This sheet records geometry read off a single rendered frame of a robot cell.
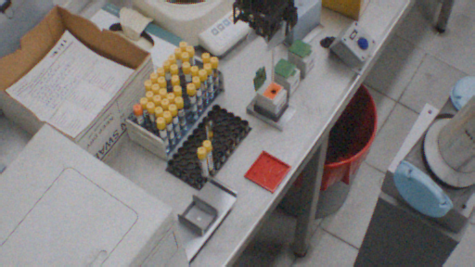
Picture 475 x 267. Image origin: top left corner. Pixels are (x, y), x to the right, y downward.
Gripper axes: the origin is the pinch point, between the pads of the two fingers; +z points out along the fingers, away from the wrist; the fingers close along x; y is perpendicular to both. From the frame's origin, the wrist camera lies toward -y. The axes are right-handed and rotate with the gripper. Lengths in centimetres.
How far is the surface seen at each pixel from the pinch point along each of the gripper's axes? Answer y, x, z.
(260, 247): -4, -5, 112
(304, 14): -20.5, -4.3, 15.0
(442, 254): 5, 47, 33
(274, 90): -0.6, 0.1, 17.0
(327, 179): -18, 8, 75
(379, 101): -77, 2, 112
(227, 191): 21.7, 4.1, 19.6
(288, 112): -1.2, 3.4, 23.0
